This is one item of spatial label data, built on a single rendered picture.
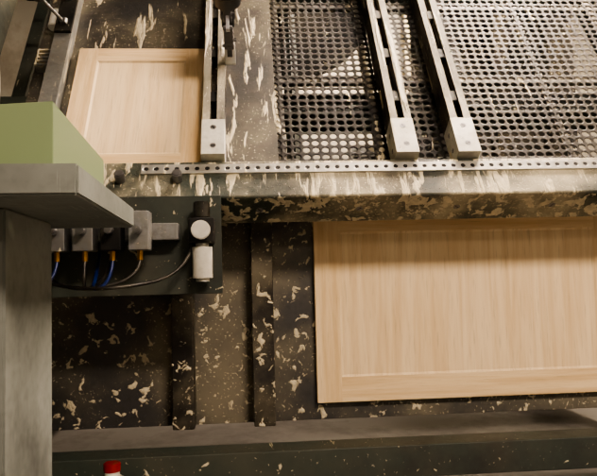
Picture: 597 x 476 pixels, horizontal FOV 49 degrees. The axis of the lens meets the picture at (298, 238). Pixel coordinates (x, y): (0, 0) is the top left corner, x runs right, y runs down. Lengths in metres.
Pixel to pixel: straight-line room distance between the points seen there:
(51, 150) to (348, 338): 1.18
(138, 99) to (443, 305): 1.05
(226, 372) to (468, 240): 0.79
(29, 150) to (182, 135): 0.93
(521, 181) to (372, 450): 0.78
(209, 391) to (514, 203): 0.97
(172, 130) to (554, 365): 1.28
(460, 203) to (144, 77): 0.96
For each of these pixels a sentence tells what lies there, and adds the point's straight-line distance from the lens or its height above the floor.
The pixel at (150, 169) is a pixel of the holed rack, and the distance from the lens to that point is 1.68.
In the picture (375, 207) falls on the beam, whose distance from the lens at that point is 1.69.
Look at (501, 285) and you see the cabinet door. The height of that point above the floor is 0.56.
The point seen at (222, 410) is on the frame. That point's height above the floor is 0.24.
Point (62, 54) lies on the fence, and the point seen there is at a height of 1.27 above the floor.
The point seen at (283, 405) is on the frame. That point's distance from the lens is 1.90.
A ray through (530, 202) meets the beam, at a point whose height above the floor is 0.78.
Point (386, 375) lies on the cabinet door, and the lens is 1.91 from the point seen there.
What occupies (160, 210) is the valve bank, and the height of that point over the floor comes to 0.78.
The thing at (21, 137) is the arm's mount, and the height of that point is 0.79.
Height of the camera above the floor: 0.60
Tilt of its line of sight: 3 degrees up
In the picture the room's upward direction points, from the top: 1 degrees counter-clockwise
